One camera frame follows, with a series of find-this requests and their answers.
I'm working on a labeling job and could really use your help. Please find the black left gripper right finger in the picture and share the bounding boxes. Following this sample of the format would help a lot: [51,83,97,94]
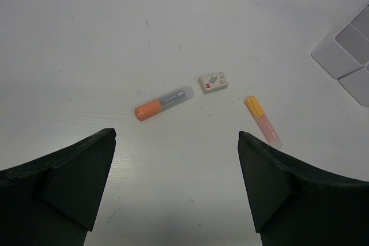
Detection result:
[238,131,368,245]

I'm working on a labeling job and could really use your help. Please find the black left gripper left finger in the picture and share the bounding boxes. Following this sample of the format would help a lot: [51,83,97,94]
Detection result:
[1,128,116,245]

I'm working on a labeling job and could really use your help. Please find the yellow pink highlighter marker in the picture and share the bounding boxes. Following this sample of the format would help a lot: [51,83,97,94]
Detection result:
[244,96,283,150]

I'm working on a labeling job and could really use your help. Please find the orange grey highlighter marker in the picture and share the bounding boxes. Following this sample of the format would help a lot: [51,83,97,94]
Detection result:
[134,85,194,121]

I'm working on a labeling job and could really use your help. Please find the white right storage container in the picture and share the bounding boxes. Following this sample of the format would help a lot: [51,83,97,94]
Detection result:
[338,65,369,107]

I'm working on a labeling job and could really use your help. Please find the white storage container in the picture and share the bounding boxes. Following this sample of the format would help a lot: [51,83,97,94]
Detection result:
[338,65,369,107]
[311,5,368,80]

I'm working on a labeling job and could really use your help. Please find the white staples box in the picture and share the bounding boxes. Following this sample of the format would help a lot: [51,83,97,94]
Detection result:
[198,71,229,94]

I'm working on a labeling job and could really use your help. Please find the white left storage container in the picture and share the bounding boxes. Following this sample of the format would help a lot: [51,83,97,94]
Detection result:
[311,5,368,80]

